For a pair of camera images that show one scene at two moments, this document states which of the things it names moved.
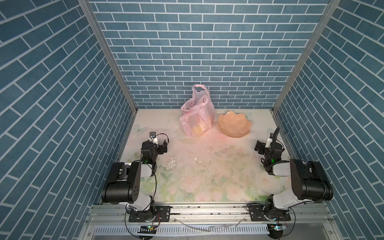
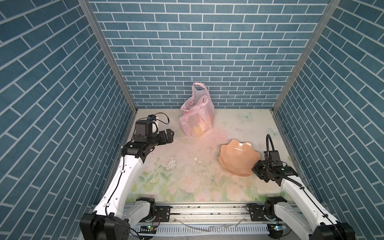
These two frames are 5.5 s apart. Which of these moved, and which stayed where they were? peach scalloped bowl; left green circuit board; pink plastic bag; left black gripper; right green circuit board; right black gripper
Moved: peach scalloped bowl; right black gripper; left black gripper
Stayed: pink plastic bag; left green circuit board; right green circuit board
